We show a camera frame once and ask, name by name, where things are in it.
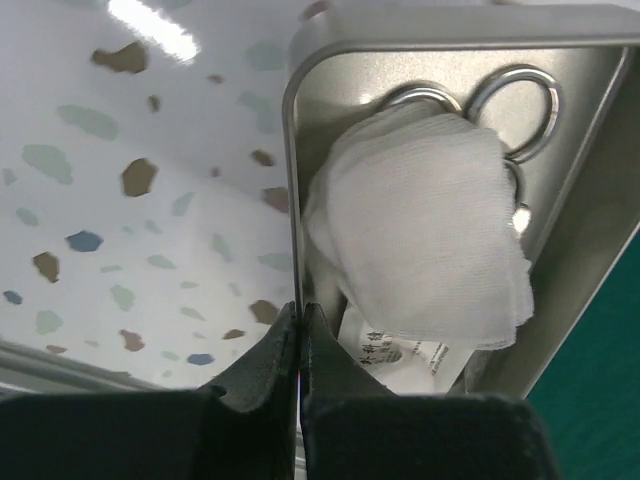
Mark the steel instrument tray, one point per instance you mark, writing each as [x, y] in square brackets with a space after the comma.
[582, 189]

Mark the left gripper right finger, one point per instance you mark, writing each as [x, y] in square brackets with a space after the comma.
[355, 428]

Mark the steel surgical scissors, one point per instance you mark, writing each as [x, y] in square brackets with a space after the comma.
[524, 101]

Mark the white suture packet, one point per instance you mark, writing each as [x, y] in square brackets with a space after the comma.
[405, 367]

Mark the green surgical cloth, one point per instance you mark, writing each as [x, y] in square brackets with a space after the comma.
[588, 397]

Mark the aluminium rail frame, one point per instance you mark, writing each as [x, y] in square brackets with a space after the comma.
[29, 371]

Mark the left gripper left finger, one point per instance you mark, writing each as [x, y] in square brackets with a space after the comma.
[239, 425]

